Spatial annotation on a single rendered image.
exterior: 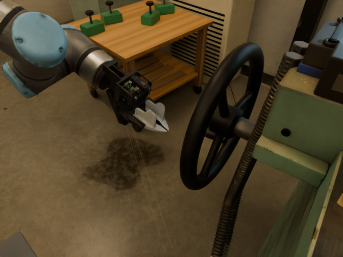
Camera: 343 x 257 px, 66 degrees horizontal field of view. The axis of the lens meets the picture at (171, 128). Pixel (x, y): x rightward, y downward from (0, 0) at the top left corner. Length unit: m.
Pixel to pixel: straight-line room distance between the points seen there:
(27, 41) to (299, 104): 0.44
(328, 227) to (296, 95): 0.15
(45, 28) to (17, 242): 0.47
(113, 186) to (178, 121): 0.61
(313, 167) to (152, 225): 0.98
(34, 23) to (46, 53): 0.05
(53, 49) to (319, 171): 0.47
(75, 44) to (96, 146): 0.98
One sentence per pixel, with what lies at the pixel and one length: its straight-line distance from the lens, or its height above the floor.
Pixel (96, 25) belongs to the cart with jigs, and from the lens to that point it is 1.55.
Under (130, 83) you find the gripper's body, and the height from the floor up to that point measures 0.79.
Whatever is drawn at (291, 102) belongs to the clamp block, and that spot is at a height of 0.94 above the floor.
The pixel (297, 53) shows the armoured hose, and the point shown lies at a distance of 0.41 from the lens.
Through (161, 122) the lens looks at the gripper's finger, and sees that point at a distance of 0.65.
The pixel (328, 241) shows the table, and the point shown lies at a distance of 0.30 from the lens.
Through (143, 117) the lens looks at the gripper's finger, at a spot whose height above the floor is 0.72.
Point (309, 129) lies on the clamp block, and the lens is 0.37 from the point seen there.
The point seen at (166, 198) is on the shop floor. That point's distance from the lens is 1.34.
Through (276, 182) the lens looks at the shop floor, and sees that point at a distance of 1.49.
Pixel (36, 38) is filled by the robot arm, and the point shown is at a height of 0.94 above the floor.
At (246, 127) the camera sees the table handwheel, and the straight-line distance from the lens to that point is 0.48.
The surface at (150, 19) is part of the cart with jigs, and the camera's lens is 1.60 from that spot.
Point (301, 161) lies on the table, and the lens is 0.39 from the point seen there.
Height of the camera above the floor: 1.14
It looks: 44 degrees down
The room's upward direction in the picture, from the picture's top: straight up
